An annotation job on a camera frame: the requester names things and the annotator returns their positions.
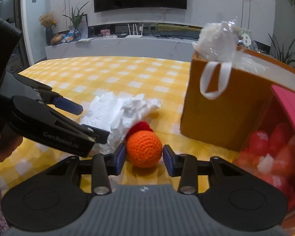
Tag dried flowers in dark vase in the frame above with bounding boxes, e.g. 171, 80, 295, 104
38, 12, 57, 46

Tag orange crochet ball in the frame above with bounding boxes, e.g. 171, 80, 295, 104
126, 130, 163, 169

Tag pile of red soft pieces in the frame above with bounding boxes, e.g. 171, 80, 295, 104
233, 122, 295, 209

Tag clear plastic gift bag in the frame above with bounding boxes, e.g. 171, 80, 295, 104
192, 21, 266, 101

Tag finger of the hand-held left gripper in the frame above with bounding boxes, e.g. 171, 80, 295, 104
13, 74, 83, 115
48, 104, 110, 145

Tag red crochet ball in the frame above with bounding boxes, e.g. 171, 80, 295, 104
126, 121, 153, 142

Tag yellow checkered tablecloth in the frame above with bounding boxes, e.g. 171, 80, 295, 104
0, 56, 239, 227

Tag slim-leaf plant in vase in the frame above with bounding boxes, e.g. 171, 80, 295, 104
62, 1, 89, 40

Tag white tissue paper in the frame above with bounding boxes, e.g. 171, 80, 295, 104
80, 92, 162, 154

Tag clear box with pink lid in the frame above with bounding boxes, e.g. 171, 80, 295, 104
232, 84, 295, 217

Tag brown round bowl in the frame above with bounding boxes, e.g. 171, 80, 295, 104
51, 33, 67, 45

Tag long-leaf potted plant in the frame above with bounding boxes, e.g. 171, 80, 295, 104
267, 32, 295, 70

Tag white marble television console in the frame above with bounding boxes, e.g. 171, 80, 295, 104
45, 22, 202, 62

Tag white router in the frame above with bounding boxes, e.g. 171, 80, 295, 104
125, 24, 144, 38

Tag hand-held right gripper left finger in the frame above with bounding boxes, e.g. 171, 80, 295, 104
48, 143, 126, 195

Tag person's left hand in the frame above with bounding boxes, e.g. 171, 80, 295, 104
0, 117, 22, 168

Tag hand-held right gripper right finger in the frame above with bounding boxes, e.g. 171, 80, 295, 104
162, 145, 239, 194

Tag black cables on console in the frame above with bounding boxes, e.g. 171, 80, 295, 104
150, 26, 199, 40

